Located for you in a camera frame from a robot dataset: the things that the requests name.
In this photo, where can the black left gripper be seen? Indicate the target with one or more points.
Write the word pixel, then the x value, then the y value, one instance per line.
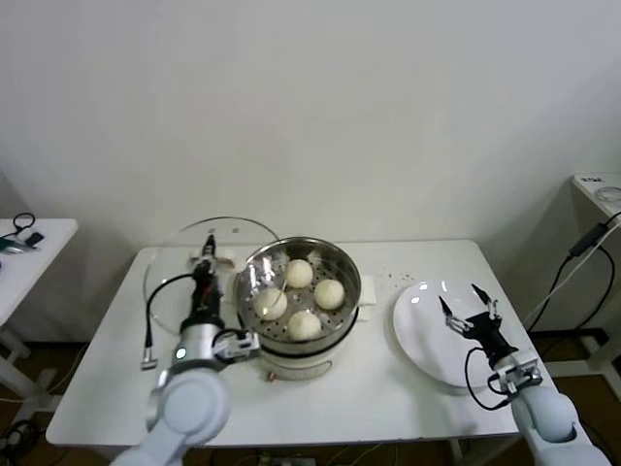
pixel 206 298

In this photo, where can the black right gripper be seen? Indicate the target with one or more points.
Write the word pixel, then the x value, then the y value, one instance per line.
pixel 487 335

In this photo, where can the round glass pot lid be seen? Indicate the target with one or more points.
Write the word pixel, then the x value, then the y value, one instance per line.
pixel 170 262

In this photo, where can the white steamed baozi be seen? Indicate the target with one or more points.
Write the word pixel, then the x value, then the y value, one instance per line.
pixel 298 273
pixel 304 325
pixel 270 304
pixel 329 293

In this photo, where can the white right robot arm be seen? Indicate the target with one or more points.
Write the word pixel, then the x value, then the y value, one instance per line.
pixel 548 412

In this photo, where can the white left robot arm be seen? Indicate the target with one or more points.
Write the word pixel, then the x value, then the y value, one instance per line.
pixel 194 408

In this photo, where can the stainless steel steamer basket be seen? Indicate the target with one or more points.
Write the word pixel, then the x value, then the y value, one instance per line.
pixel 339 272

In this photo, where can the white round plate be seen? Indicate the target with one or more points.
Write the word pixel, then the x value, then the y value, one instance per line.
pixel 422 340

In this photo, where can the white electric cooker base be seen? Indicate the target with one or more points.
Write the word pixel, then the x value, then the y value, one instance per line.
pixel 296 359

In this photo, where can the black power adapter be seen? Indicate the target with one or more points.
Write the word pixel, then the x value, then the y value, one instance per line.
pixel 587 240

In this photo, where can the white side table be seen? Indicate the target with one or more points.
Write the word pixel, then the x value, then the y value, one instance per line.
pixel 48 262
pixel 589 199

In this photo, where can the small black device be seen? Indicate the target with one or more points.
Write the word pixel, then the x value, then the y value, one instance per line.
pixel 34 238

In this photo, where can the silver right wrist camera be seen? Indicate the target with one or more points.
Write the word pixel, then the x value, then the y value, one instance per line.
pixel 519 376

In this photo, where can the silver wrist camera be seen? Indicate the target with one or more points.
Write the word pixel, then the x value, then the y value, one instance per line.
pixel 519 376
pixel 238 344

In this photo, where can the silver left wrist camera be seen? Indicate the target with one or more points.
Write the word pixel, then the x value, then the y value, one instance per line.
pixel 238 344

